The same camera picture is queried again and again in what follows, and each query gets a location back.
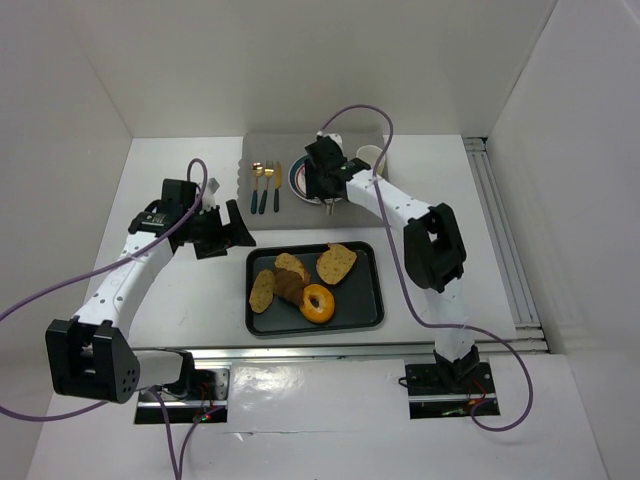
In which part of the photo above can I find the brown croissant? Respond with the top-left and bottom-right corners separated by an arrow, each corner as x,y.
273,268 -> 309,306

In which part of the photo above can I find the seeded bread slice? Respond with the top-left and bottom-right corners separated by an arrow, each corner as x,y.
249,269 -> 275,314
274,253 -> 311,283
316,243 -> 357,285

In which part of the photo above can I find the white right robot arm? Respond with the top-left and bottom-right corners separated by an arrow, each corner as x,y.
305,133 -> 479,388

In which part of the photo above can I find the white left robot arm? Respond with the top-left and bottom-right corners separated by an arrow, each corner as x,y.
45,200 -> 255,403

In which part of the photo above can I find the white plate teal rim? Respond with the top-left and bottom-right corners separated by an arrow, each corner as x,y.
287,155 -> 323,205

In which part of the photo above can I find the pale green mug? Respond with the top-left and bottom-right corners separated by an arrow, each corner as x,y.
356,145 -> 386,176

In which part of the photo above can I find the grey placemat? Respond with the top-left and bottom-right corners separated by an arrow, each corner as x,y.
237,133 -> 382,231

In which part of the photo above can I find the orange glazed donut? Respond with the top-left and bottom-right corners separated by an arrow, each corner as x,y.
300,284 -> 335,324

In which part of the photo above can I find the black baking tray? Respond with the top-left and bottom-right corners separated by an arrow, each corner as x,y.
244,241 -> 387,337

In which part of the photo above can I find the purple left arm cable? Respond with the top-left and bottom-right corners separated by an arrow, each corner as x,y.
0,158 -> 209,480

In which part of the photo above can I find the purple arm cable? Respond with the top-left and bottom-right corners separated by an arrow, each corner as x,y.
322,104 -> 535,432
0,158 -> 209,480

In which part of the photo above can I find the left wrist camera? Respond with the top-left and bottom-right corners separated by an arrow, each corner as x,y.
156,178 -> 219,217

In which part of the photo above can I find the gold fork green handle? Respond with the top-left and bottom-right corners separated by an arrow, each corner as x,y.
258,161 -> 275,214

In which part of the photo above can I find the gold spoon green handle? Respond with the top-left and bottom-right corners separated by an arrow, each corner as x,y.
250,162 -> 264,214

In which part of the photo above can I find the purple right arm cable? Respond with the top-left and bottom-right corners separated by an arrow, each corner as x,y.
322,104 -> 535,432

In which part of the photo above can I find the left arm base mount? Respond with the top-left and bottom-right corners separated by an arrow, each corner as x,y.
134,367 -> 230,425

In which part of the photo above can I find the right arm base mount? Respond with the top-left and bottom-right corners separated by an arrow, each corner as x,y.
398,362 -> 500,420

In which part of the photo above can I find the aluminium rail right side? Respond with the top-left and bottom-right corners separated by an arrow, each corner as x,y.
463,137 -> 551,354

